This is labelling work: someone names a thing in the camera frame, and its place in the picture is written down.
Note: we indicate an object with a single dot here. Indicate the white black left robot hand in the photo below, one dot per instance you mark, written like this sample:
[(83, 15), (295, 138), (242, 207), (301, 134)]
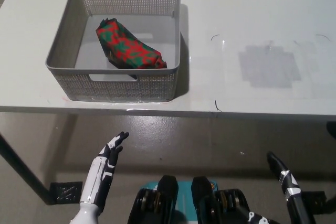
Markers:
[(102, 174)]

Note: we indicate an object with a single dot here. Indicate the grey perforated plastic basket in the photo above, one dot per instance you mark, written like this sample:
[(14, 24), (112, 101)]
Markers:
[(67, 24)]

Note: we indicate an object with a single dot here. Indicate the dark object beside table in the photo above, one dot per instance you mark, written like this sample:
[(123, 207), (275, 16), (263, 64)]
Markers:
[(332, 129)]

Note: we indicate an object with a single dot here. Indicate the red green coffee bean bag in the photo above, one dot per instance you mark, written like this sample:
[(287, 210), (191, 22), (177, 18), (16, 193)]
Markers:
[(126, 47)]

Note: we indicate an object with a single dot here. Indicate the black metal table leg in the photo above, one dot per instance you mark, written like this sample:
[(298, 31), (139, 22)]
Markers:
[(25, 174)]

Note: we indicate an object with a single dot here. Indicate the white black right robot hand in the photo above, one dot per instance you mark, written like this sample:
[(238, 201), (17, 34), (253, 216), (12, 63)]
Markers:
[(291, 182)]

